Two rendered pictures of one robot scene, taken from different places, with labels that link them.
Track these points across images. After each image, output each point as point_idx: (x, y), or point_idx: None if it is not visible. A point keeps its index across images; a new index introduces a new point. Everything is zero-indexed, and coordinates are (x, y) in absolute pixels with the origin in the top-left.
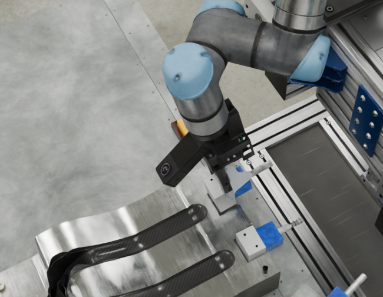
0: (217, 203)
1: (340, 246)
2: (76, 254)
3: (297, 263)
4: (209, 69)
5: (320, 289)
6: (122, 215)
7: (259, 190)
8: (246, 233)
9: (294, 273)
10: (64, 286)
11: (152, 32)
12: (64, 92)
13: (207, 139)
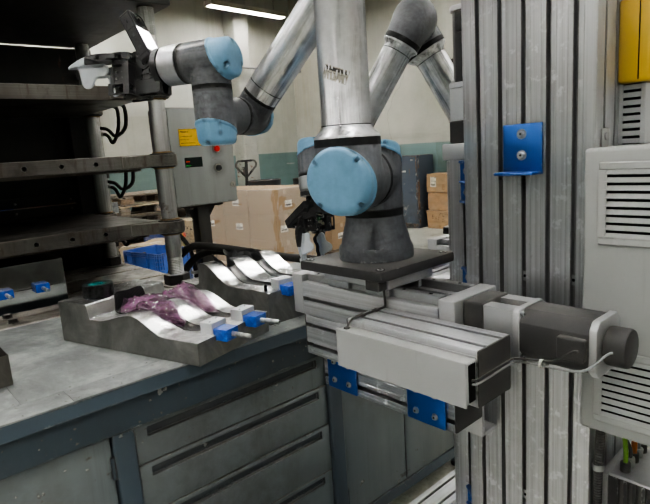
0: (300, 264)
1: None
2: (257, 257)
3: (290, 327)
4: (308, 142)
5: (273, 334)
6: (290, 269)
7: (443, 478)
8: (285, 276)
9: (282, 327)
10: (236, 252)
11: None
12: None
13: (300, 195)
